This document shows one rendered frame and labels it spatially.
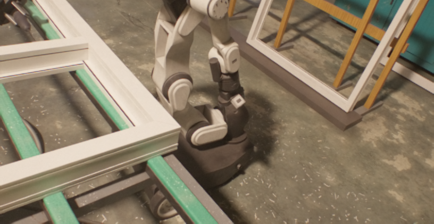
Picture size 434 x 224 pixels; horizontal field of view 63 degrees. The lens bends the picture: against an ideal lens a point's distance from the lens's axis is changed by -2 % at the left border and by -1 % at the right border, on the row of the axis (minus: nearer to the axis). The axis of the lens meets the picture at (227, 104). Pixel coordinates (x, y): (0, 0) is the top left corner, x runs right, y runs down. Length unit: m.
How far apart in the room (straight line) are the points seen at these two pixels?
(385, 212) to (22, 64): 1.95
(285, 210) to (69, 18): 1.39
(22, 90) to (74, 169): 1.84
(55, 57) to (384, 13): 3.77
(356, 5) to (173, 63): 3.32
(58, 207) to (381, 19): 4.03
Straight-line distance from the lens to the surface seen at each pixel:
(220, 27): 1.24
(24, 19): 1.22
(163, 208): 1.74
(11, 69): 1.07
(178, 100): 1.54
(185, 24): 1.37
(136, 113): 0.89
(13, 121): 0.93
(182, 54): 1.48
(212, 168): 1.81
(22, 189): 0.73
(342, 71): 3.09
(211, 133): 1.80
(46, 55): 1.07
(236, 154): 1.92
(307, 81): 2.97
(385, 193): 2.42
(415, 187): 2.61
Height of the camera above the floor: 1.45
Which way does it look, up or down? 35 degrees down
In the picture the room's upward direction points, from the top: 15 degrees clockwise
